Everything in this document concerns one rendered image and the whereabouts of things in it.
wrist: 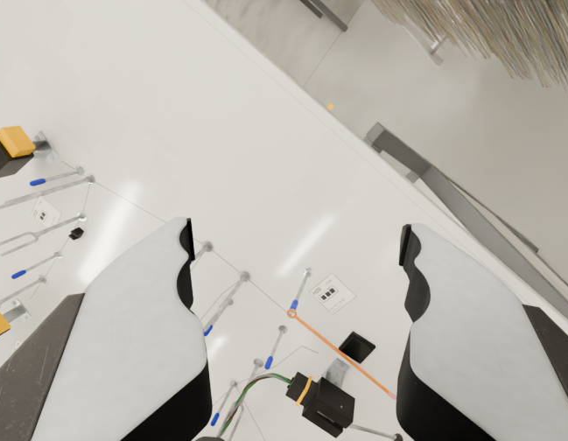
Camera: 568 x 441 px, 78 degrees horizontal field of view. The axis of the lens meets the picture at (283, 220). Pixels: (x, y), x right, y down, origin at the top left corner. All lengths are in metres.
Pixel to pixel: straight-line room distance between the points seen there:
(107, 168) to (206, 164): 0.17
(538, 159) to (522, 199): 0.18
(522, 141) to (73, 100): 1.69
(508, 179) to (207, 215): 1.49
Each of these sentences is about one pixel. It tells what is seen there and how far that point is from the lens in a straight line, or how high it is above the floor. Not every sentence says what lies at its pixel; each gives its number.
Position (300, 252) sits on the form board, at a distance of 0.50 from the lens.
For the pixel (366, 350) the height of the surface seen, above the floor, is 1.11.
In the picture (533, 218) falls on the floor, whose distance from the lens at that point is 1.72.
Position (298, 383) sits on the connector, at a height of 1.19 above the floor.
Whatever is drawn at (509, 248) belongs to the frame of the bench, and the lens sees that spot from 0.83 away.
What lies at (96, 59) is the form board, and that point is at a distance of 0.59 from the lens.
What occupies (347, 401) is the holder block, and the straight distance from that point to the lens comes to 0.55.
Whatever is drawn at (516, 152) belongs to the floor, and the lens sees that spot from 1.86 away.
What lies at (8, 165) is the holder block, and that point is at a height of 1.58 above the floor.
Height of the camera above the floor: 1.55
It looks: 35 degrees down
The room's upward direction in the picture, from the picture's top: 67 degrees counter-clockwise
